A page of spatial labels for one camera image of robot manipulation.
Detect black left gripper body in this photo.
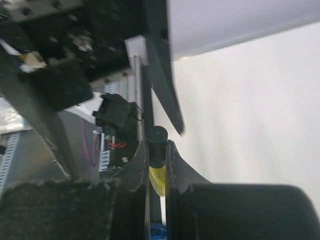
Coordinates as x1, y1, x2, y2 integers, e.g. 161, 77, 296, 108
0, 0, 146, 112

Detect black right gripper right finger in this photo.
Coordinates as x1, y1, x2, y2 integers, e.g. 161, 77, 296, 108
165, 141, 320, 240

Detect yellow nail polish bottle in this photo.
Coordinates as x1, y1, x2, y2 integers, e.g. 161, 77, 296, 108
149, 166, 166, 197

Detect blue plaid sleeve forearm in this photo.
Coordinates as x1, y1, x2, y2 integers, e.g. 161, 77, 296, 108
150, 222, 167, 240

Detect left white cable duct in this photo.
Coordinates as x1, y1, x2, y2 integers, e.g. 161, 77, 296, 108
99, 132, 110, 172

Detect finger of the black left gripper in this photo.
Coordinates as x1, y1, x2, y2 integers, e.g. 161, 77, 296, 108
144, 0, 185, 135
0, 49, 78, 180

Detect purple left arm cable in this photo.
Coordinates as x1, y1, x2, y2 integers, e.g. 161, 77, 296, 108
81, 118, 100, 168

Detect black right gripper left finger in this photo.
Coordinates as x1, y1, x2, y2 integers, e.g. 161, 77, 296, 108
0, 141, 150, 240

